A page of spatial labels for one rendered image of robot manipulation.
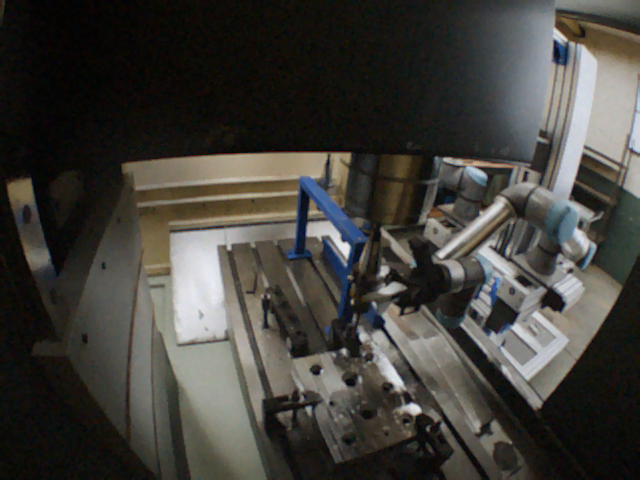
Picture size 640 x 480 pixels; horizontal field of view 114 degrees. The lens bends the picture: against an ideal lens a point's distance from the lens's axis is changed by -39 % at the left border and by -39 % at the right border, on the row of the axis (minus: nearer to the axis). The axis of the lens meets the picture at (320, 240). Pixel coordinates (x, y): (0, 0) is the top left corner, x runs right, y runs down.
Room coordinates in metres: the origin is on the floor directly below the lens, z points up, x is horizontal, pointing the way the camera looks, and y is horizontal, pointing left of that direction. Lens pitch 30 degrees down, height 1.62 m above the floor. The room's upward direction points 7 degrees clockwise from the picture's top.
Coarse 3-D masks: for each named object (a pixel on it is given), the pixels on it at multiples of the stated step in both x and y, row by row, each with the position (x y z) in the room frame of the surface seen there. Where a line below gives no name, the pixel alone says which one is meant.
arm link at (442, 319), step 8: (440, 296) 0.63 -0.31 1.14; (448, 296) 0.60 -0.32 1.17; (456, 296) 0.59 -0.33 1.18; (440, 304) 0.62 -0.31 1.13; (448, 304) 0.60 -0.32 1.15; (456, 304) 0.58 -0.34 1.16; (464, 304) 0.58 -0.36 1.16; (440, 312) 0.61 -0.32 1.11; (448, 312) 0.59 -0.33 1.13; (456, 312) 0.58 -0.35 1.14; (464, 312) 0.58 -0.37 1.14; (440, 320) 0.60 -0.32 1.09; (448, 320) 0.58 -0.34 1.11; (456, 320) 0.58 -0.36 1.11
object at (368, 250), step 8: (368, 240) 0.50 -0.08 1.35; (368, 248) 0.49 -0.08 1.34; (376, 248) 0.49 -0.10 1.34; (368, 256) 0.49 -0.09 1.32; (376, 256) 0.49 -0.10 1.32; (360, 264) 0.50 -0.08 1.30; (368, 264) 0.49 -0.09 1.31; (376, 264) 0.49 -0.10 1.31; (360, 272) 0.49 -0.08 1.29; (368, 272) 0.48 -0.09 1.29; (376, 272) 0.49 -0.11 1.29
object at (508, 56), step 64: (64, 0) 0.22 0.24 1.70; (128, 0) 0.25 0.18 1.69; (192, 0) 0.27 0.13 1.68; (256, 0) 0.29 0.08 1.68; (320, 0) 0.32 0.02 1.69; (384, 0) 0.34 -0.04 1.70; (448, 0) 0.37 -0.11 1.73; (512, 0) 0.42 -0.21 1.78; (64, 64) 0.22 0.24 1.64; (128, 64) 0.25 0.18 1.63; (192, 64) 0.27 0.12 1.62; (256, 64) 0.29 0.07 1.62; (320, 64) 0.32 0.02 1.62; (384, 64) 0.34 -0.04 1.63; (448, 64) 0.38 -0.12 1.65; (512, 64) 0.42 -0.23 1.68; (64, 128) 0.22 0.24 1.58; (128, 128) 0.25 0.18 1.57; (192, 128) 0.27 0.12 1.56; (256, 128) 0.30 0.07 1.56; (320, 128) 0.32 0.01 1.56; (384, 128) 0.35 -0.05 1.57; (448, 128) 0.38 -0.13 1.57; (512, 128) 0.43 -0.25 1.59
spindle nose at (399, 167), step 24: (360, 168) 0.44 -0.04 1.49; (384, 168) 0.43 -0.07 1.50; (408, 168) 0.42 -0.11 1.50; (432, 168) 0.44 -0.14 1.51; (336, 192) 0.49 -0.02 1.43; (360, 192) 0.44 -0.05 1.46; (384, 192) 0.42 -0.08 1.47; (408, 192) 0.42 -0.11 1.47; (432, 192) 0.45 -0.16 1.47; (360, 216) 0.44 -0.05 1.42; (384, 216) 0.43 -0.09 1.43; (408, 216) 0.43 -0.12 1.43
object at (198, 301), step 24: (192, 240) 1.25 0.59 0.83; (216, 240) 1.28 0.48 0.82; (240, 240) 1.31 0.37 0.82; (264, 240) 1.35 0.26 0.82; (336, 240) 1.46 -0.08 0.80; (192, 264) 1.13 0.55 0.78; (216, 264) 1.17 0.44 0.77; (192, 288) 1.03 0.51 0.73; (216, 288) 1.06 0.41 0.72; (192, 312) 0.93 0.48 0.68; (216, 312) 0.96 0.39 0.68; (192, 336) 0.84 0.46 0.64; (216, 336) 0.87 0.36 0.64
